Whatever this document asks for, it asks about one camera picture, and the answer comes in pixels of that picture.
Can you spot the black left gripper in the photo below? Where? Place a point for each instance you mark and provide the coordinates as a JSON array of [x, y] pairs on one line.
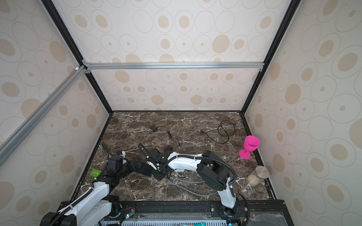
[[132, 167]]

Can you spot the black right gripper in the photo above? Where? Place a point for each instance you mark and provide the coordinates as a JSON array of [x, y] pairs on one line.
[[156, 177]]

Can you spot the black power adapter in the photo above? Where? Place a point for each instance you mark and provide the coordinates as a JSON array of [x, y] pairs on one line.
[[154, 128], [168, 148]]

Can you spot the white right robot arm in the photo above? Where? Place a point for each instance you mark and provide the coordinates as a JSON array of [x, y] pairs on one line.
[[215, 172]]

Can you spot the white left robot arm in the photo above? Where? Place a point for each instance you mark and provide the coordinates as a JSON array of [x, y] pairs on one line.
[[96, 203]]

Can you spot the green snack packet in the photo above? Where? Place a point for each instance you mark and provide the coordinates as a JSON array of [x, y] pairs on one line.
[[95, 173]]

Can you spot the pink plastic goblet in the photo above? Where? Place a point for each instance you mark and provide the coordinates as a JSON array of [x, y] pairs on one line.
[[251, 143]]

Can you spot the silver horizontal aluminium bar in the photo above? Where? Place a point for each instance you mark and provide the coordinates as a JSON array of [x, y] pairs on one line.
[[183, 65]]

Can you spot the silver diagonal aluminium bar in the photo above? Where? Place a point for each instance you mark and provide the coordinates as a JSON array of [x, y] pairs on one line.
[[18, 136]]

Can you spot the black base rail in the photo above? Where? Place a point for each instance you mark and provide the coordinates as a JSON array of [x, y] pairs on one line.
[[198, 209]]

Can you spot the black vertical frame post left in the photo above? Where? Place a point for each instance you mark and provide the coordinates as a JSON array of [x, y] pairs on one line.
[[62, 28]]

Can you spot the black vertical frame post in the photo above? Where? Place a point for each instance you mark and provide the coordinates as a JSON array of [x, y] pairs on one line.
[[291, 10], [62, 28]]

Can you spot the black vertical frame post right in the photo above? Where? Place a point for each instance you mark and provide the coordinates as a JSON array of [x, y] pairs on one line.
[[291, 10]]

